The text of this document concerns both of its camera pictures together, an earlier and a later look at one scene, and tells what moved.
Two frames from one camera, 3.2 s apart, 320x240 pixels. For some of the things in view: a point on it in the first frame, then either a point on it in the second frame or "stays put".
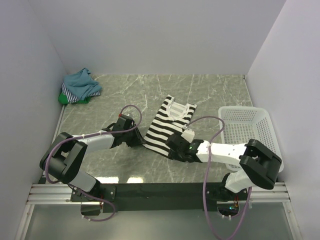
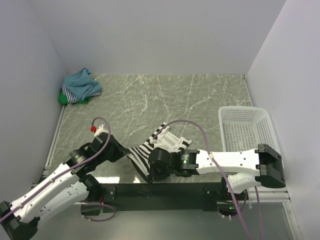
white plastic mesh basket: [240, 125] stays put
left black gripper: [138, 139] → [120, 151]
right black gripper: [172, 154] → [154, 176]
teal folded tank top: [82, 84] stays put
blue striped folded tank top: [71, 98] stays put
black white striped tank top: [171, 118] → [139, 155]
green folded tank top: [63, 99] stays put
